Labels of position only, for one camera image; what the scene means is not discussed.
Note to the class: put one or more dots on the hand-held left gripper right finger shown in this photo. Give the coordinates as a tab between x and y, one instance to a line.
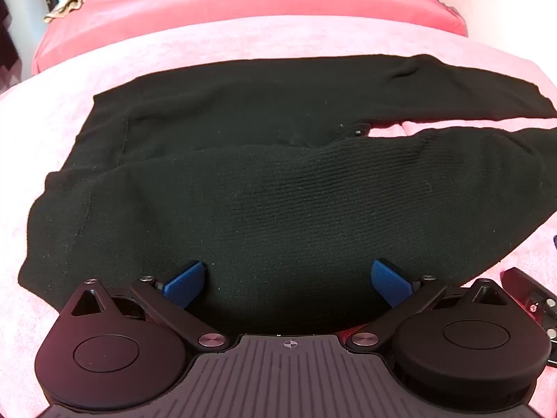
390	285

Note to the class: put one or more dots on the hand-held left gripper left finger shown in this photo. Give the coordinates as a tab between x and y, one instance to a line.
185	286

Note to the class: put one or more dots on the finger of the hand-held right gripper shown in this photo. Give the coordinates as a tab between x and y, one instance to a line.
539	300

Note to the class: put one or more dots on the black pants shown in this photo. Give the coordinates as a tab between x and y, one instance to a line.
278	209

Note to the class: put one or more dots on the pink fleece blanket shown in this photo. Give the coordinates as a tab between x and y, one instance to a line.
261	39

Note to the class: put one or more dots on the red bed sheet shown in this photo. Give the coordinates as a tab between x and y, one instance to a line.
217	2

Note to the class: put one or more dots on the hanging black coat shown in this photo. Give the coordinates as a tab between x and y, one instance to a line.
8	39

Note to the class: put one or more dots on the crumpled beige cloth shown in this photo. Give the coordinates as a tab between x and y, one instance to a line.
74	2

